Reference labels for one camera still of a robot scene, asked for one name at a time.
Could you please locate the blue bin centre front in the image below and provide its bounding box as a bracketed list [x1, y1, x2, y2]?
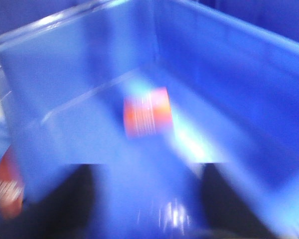
[0, 0, 299, 239]

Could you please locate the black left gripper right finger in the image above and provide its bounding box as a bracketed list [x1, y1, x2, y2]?
[200, 163, 277, 239]

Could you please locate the orange cylindrical capacitor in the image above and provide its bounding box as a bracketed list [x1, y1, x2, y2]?
[123, 87, 173, 138]

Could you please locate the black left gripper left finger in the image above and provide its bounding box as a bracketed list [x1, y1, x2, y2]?
[0, 164, 96, 239]

